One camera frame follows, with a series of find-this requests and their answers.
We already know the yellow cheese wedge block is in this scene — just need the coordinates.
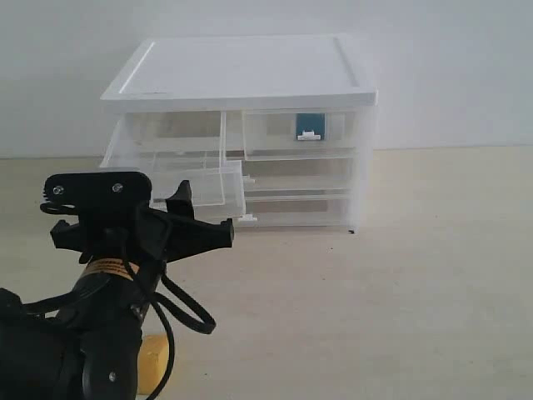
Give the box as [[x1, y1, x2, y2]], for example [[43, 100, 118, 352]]
[[137, 334, 169, 395]]

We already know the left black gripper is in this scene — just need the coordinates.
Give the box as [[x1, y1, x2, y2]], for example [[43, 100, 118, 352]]
[[50, 180, 234, 263]]

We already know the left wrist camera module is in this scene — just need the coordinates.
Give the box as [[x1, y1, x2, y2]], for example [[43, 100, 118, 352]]
[[40, 170, 152, 215]]

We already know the bottom wide clear drawer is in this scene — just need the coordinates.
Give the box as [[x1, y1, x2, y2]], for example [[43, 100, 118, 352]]
[[234, 198, 358, 229]]

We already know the middle wide clear drawer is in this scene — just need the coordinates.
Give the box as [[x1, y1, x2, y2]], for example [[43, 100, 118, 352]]
[[242, 158, 356, 192]]

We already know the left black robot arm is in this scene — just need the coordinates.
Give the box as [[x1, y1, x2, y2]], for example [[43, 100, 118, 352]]
[[1, 171, 234, 399]]

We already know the wide clear drawer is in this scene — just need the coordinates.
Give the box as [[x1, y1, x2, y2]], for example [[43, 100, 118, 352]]
[[242, 158, 356, 192], [234, 198, 358, 229]]

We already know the white bottle teal label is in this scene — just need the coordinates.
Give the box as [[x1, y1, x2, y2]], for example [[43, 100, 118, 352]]
[[295, 113, 346, 141]]

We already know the white plastic drawer cabinet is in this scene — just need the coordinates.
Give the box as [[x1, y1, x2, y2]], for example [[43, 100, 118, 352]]
[[102, 34, 378, 233]]

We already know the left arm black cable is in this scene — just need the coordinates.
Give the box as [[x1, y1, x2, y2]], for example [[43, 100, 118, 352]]
[[20, 199, 217, 400]]

